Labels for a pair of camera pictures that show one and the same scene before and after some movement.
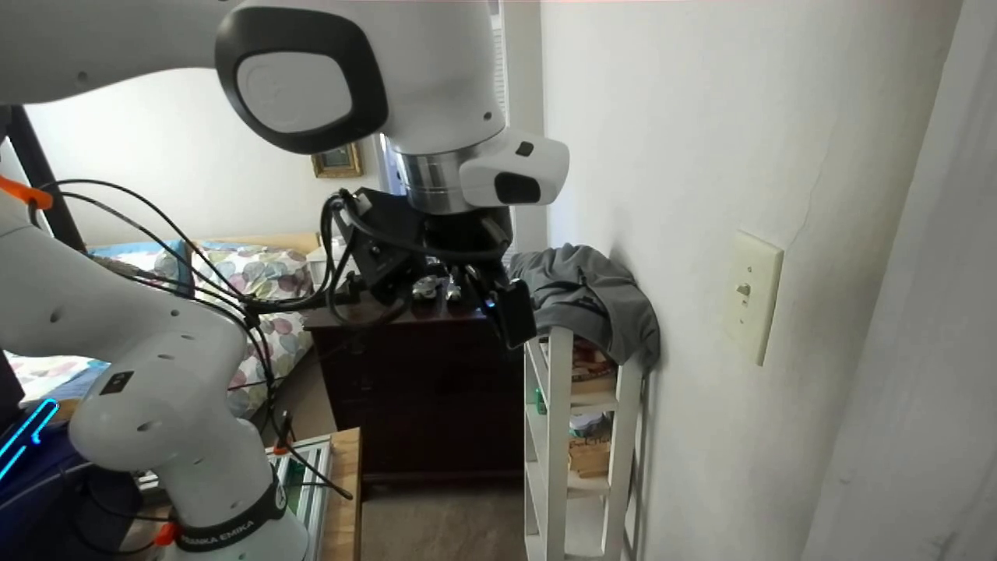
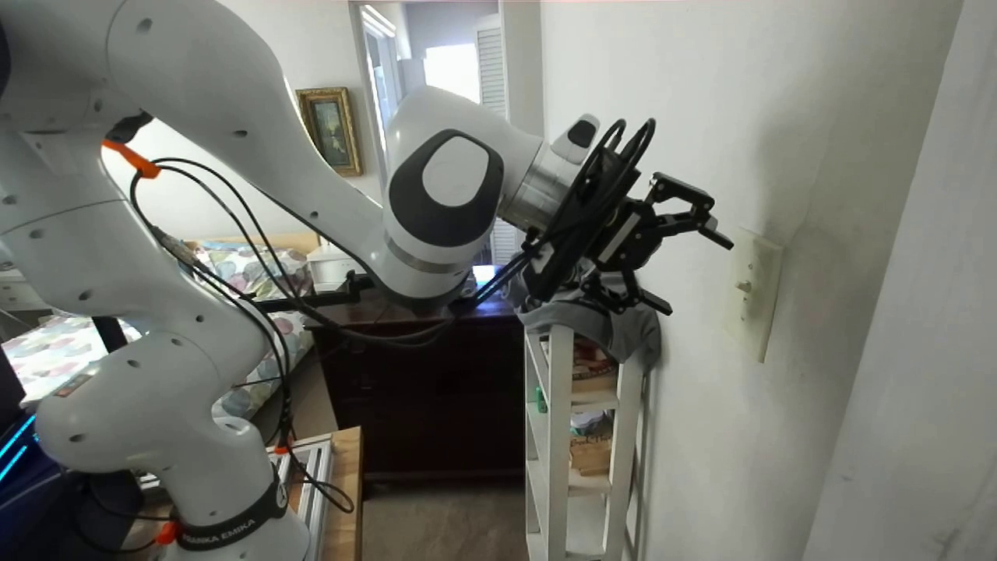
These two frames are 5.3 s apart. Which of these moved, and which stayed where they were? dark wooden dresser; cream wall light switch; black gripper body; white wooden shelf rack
Moved: black gripper body
Stayed: cream wall light switch; dark wooden dresser; white wooden shelf rack
